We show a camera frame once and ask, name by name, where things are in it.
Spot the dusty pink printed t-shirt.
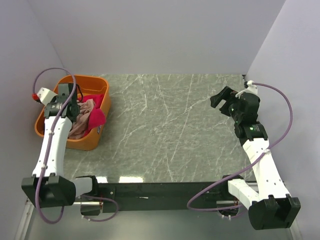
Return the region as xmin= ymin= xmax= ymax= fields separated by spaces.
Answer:
xmin=68 ymin=99 xmax=95 ymax=140

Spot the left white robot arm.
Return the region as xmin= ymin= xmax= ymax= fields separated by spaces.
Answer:
xmin=21 ymin=83 xmax=100 ymax=209

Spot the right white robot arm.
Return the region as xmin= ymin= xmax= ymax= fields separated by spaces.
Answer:
xmin=210 ymin=86 xmax=301 ymax=230

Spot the magenta t-shirt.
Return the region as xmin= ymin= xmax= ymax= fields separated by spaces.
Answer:
xmin=78 ymin=94 xmax=106 ymax=135

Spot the black base beam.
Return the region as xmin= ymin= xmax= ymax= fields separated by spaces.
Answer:
xmin=82 ymin=182 xmax=240 ymax=211

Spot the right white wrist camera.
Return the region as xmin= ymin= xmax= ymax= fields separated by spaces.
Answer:
xmin=244 ymin=80 xmax=258 ymax=96

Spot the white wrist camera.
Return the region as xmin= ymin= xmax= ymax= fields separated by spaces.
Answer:
xmin=32 ymin=87 xmax=58 ymax=106
xmin=244 ymin=80 xmax=258 ymax=96

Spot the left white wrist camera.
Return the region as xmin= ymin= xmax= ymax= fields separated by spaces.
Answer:
xmin=32 ymin=87 xmax=58 ymax=106

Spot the aluminium rail frame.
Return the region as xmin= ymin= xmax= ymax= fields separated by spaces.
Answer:
xmin=14 ymin=198 xmax=102 ymax=240

